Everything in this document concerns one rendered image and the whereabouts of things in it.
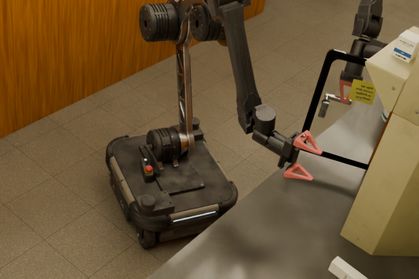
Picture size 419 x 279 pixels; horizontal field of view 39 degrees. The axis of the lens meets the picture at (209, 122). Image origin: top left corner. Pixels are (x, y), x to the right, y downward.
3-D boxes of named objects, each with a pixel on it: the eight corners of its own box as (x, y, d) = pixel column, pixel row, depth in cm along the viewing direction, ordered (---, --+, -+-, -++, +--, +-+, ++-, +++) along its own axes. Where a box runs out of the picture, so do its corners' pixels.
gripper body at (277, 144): (290, 143, 162) (269, 130, 165) (282, 170, 168) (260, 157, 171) (302, 133, 166) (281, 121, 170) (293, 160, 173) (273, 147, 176)
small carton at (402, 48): (416, 56, 157) (424, 37, 154) (408, 63, 154) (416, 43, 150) (398, 48, 159) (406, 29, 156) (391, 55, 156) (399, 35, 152)
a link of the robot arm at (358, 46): (362, 38, 193) (351, 35, 189) (378, 43, 187) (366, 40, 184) (356, 59, 194) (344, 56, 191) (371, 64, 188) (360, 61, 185)
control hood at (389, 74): (436, 71, 174) (450, 41, 168) (391, 113, 152) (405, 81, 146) (401, 54, 179) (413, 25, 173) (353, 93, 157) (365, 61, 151)
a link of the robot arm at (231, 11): (239, -22, 162) (203, -11, 160) (248, -19, 157) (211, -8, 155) (265, 116, 181) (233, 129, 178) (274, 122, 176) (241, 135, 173)
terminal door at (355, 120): (383, 175, 199) (428, 76, 175) (295, 148, 203) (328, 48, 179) (383, 173, 200) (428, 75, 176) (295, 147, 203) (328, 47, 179)
